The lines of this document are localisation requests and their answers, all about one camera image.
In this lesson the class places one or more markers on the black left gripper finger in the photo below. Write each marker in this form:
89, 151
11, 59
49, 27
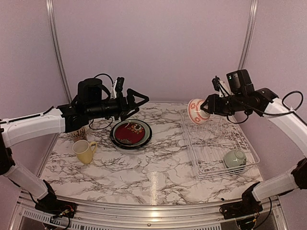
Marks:
132, 94
129, 113

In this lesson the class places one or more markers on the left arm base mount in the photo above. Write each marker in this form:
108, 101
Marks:
55, 206

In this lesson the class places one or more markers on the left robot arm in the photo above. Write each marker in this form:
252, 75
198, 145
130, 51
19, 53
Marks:
93, 101

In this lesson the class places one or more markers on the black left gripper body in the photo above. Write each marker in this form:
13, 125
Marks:
116, 109

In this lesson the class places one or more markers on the left aluminium frame post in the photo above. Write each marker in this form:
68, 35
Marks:
56, 46

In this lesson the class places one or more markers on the red floral plate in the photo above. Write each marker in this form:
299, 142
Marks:
129, 133

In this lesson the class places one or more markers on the white wire dish rack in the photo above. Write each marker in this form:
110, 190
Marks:
209, 143

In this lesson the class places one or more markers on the yellow ceramic mug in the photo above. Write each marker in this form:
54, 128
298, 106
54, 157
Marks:
84, 150

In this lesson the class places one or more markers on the white red patterned bowl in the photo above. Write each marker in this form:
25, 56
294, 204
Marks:
196, 115

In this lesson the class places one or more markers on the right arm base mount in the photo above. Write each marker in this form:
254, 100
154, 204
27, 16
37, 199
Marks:
247, 206

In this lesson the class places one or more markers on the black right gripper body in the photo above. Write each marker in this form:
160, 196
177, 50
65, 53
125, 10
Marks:
224, 108

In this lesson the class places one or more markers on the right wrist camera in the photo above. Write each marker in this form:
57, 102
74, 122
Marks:
218, 86

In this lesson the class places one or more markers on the pale green bowl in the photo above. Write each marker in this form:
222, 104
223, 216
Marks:
235, 158

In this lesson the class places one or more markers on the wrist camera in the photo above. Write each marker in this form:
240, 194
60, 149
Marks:
218, 86
117, 87

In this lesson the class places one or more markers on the right aluminium frame post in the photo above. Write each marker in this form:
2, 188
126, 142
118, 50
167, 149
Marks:
249, 33

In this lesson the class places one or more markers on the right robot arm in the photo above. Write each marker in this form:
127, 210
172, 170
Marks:
242, 97

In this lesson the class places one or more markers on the aluminium frame post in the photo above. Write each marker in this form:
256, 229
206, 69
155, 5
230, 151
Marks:
56, 46
249, 33

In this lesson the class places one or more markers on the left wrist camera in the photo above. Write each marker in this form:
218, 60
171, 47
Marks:
117, 87

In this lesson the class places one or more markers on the black striped rim plate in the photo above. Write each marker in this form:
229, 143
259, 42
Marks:
148, 140

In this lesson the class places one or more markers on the front aluminium table rail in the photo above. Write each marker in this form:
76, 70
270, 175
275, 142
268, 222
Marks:
106, 216

